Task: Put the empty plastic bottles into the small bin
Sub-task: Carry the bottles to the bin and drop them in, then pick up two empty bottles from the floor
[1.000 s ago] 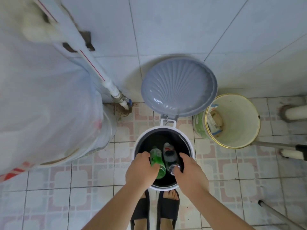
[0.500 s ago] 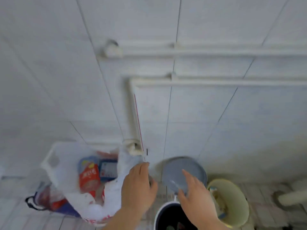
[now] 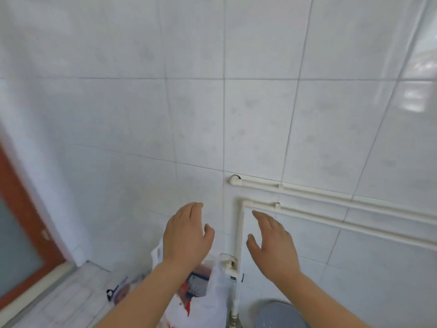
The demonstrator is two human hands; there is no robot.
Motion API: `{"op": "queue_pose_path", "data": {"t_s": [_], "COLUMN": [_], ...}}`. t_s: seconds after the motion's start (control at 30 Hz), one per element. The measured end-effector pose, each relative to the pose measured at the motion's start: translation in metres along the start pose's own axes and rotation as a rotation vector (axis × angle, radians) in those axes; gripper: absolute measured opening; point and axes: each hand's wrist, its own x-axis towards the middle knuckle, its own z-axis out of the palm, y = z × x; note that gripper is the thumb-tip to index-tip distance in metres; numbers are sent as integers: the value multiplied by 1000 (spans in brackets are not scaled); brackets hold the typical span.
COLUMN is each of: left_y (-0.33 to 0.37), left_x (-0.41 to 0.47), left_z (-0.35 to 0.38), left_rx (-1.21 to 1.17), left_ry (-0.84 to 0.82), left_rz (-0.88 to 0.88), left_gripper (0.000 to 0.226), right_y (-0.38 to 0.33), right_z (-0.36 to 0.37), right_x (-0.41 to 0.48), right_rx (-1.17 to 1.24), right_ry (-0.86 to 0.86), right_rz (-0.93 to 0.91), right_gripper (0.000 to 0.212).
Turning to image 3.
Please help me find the white plastic bag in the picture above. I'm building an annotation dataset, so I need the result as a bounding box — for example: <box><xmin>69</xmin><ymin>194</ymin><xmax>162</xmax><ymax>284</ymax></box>
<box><xmin>150</xmin><ymin>238</ymin><xmax>237</xmax><ymax>328</ymax></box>

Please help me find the person's left hand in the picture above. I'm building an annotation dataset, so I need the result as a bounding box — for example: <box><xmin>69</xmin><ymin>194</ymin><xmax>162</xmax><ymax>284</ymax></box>
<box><xmin>163</xmin><ymin>202</ymin><xmax>215</xmax><ymax>267</ymax></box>

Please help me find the person's right forearm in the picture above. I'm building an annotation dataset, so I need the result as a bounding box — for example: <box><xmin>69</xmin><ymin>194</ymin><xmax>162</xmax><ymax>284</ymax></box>
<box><xmin>273</xmin><ymin>271</ymin><xmax>373</xmax><ymax>328</ymax></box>

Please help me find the person's right hand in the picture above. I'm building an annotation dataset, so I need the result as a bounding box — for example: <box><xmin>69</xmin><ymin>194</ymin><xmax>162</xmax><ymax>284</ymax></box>
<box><xmin>246</xmin><ymin>210</ymin><xmax>302</xmax><ymax>283</ymax></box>

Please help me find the red and blue packet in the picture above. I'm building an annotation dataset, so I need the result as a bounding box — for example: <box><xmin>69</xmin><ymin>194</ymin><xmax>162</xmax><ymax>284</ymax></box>
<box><xmin>177</xmin><ymin>264</ymin><xmax>219</xmax><ymax>306</ymax></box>

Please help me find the grey round bin lid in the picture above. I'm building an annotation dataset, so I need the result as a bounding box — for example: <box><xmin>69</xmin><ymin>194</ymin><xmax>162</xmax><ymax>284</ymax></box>
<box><xmin>251</xmin><ymin>300</ymin><xmax>309</xmax><ymax>328</ymax></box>

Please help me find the bent white wall pipe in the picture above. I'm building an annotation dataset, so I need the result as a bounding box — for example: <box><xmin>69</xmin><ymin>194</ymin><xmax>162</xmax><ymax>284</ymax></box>
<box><xmin>231</xmin><ymin>199</ymin><xmax>437</xmax><ymax>328</ymax></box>

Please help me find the straight white wall pipe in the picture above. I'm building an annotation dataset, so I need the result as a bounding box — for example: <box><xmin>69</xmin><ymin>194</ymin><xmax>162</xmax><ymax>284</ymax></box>
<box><xmin>229</xmin><ymin>174</ymin><xmax>437</xmax><ymax>226</ymax></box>

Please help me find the red-brown framed glass door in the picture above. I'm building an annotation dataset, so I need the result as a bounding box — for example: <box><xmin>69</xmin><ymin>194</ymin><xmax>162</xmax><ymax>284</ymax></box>
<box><xmin>0</xmin><ymin>143</ymin><xmax>66</xmax><ymax>309</ymax></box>

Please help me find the clear plastic bag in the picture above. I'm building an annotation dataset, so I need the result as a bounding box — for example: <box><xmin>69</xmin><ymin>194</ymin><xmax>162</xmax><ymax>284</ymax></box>
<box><xmin>111</xmin><ymin>275</ymin><xmax>148</xmax><ymax>306</ymax></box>

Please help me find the person's left forearm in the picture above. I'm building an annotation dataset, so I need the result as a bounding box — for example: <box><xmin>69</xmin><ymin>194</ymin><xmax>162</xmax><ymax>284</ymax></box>
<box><xmin>102</xmin><ymin>260</ymin><xmax>192</xmax><ymax>328</ymax></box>

